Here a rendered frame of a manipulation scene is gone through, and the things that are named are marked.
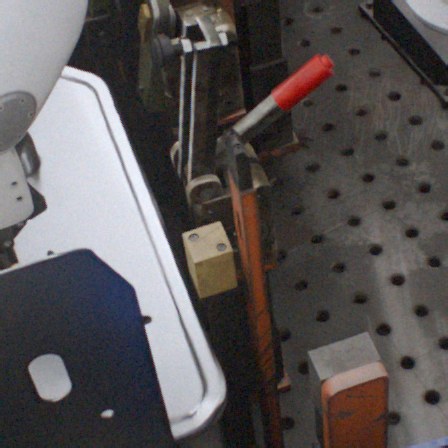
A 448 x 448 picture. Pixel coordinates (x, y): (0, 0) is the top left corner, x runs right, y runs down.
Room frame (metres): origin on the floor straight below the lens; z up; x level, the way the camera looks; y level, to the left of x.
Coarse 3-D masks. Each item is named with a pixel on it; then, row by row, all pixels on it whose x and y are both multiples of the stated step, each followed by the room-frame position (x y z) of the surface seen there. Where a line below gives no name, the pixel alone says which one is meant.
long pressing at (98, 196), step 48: (96, 96) 0.85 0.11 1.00; (48, 144) 0.80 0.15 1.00; (96, 144) 0.79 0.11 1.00; (48, 192) 0.74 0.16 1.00; (96, 192) 0.73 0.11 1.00; (144, 192) 0.72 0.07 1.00; (48, 240) 0.68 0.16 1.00; (96, 240) 0.67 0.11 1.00; (144, 240) 0.66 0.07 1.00; (144, 288) 0.61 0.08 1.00; (192, 336) 0.55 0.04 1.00; (48, 384) 0.53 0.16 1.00; (192, 384) 0.51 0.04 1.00; (192, 432) 0.47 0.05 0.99
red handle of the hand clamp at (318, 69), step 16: (304, 64) 0.71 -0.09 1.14; (320, 64) 0.70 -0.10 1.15; (288, 80) 0.70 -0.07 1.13; (304, 80) 0.70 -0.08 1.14; (320, 80) 0.70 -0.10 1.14; (272, 96) 0.70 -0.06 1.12; (288, 96) 0.69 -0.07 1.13; (304, 96) 0.69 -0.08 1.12; (256, 112) 0.70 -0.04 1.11; (272, 112) 0.69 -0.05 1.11; (240, 128) 0.69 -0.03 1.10; (256, 128) 0.69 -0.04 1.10; (224, 144) 0.68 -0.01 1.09; (224, 160) 0.68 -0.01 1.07
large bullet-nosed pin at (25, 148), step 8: (24, 136) 0.77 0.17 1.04; (16, 144) 0.77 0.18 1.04; (24, 144) 0.77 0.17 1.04; (32, 144) 0.77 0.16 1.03; (24, 152) 0.76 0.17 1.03; (32, 152) 0.77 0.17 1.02; (24, 160) 0.76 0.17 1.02; (32, 160) 0.77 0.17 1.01; (24, 168) 0.76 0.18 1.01; (32, 168) 0.77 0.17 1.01
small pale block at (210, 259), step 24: (192, 240) 0.61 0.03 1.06; (216, 240) 0.60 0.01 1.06; (192, 264) 0.59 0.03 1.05; (216, 264) 0.59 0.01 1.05; (216, 288) 0.59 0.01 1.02; (216, 312) 0.59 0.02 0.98; (216, 336) 0.59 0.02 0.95; (240, 360) 0.59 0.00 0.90; (240, 384) 0.59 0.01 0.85; (240, 408) 0.59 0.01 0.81; (240, 432) 0.59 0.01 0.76
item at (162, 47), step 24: (192, 24) 0.70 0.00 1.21; (168, 48) 0.67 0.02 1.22; (192, 48) 0.68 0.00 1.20; (216, 48) 0.67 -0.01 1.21; (192, 72) 0.70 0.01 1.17; (216, 72) 0.67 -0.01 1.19; (192, 96) 0.67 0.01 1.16; (216, 96) 0.67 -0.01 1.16; (192, 120) 0.67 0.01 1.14; (216, 120) 0.67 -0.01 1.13; (192, 144) 0.67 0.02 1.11; (216, 144) 0.67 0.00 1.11; (192, 168) 0.66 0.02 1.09
